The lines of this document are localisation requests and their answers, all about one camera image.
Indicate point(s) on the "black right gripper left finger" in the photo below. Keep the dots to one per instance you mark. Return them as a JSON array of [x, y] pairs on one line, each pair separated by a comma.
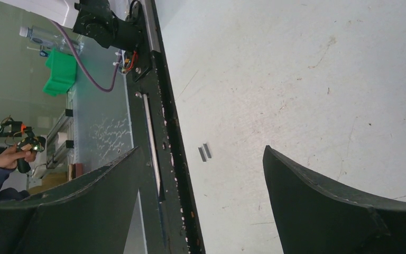
[[89, 214]]

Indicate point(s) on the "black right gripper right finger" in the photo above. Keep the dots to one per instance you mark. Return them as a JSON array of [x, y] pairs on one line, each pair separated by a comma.
[[316, 214]]

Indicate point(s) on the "metal staple strip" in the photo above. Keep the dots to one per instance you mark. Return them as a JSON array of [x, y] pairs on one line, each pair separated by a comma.
[[205, 152]]

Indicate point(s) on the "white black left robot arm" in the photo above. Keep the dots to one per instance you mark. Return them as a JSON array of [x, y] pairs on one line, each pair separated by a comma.
[[93, 19]]

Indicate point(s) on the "operator hand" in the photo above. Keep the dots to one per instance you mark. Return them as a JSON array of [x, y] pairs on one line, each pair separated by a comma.
[[9, 157]]

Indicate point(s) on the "handheld teleoperation controller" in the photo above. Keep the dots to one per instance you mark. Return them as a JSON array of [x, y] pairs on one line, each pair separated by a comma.
[[10, 128]]

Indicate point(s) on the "green plastic bin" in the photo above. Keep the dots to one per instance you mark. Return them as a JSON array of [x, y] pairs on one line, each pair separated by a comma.
[[63, 69]]

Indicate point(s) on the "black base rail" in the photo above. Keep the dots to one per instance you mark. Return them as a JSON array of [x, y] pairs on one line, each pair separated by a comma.
[[168, 206]]

